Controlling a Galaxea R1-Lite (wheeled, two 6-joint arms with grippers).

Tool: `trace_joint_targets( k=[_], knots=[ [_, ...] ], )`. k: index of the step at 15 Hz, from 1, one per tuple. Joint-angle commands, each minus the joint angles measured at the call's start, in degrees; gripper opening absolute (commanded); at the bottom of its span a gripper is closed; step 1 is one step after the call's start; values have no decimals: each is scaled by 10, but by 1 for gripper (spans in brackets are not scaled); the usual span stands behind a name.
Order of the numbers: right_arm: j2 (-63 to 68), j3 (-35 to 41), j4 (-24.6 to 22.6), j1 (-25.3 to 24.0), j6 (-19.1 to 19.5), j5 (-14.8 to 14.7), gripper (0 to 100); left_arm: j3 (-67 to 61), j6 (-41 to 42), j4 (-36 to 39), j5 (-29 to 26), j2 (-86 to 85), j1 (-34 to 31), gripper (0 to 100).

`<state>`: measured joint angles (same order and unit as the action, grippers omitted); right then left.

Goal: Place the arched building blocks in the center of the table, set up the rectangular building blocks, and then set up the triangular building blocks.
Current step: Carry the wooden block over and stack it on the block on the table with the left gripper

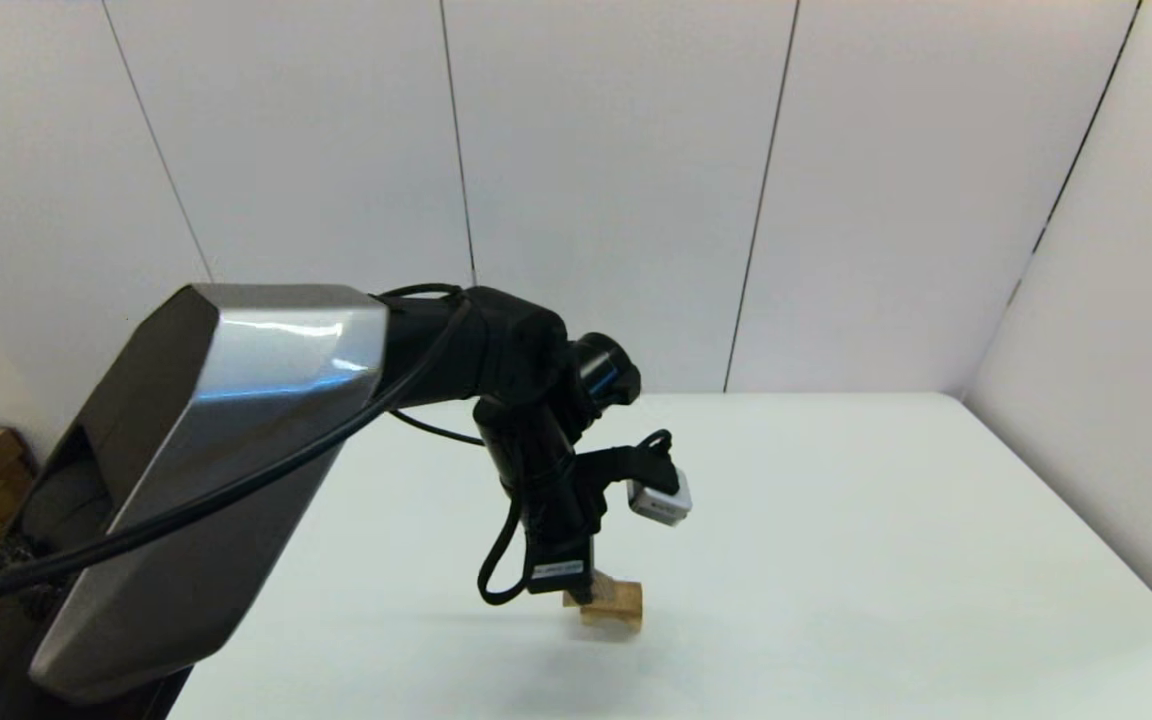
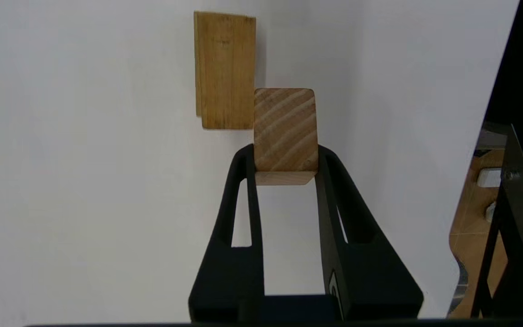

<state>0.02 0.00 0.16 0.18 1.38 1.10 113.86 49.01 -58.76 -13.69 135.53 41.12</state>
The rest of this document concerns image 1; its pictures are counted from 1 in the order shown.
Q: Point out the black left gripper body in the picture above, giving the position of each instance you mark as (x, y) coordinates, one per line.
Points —
(561, 530)

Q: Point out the triangular wooden building block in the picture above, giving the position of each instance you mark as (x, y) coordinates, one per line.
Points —
(576, 598)

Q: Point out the rectangular wooden building block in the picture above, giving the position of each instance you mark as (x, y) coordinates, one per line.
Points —
(628, 598)

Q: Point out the arched wooden building block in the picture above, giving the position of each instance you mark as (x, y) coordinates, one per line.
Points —
(618, 622)

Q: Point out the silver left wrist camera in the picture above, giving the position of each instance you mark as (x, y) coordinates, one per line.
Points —
(661, 500)

